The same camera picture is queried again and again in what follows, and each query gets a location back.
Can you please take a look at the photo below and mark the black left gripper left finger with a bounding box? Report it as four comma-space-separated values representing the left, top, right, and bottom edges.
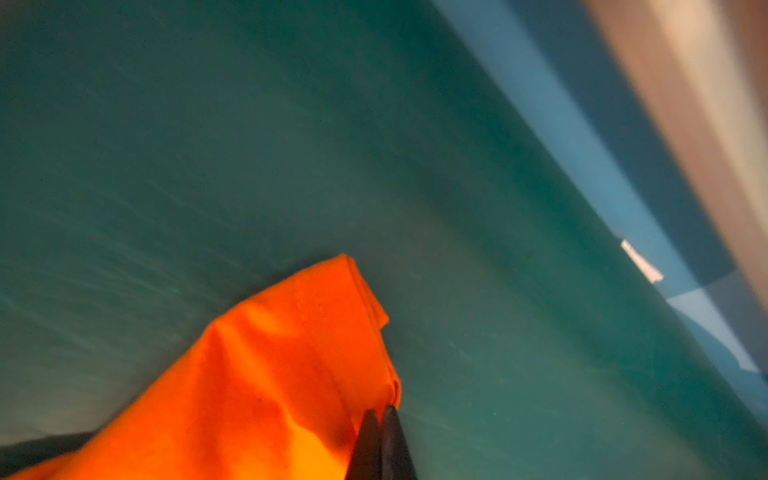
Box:
344, 410, 382, 480

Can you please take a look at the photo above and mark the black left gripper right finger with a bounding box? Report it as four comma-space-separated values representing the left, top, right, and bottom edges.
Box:
381, 405, 417, 480

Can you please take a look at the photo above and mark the orange t shirt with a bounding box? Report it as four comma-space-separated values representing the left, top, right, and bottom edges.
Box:
21, 255, 402, 479

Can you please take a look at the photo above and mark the aluminium back frame rail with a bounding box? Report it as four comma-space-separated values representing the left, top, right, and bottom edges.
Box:
585, 1, 767, 305

